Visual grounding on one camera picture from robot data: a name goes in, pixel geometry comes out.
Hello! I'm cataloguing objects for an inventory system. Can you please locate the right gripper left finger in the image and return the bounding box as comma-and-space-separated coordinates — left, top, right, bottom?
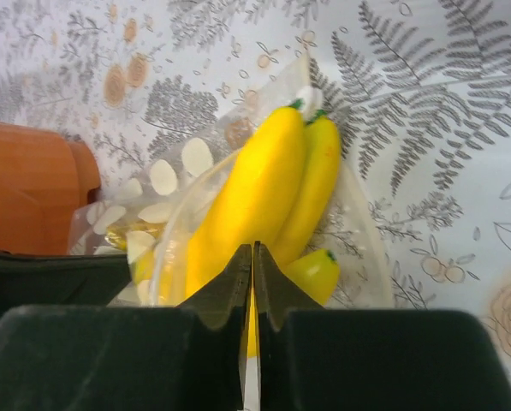
0, 245, 252, 410

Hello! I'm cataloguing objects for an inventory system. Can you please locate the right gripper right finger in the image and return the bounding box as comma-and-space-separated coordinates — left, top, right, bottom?
253, 243, 511, 410

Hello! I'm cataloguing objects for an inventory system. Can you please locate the yellow fake banana bunch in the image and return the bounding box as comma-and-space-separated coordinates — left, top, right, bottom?
133, 98, 342, 359

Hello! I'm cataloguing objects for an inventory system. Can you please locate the orange plastic tub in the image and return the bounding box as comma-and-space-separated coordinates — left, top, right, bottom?
0, 122, 101, 255

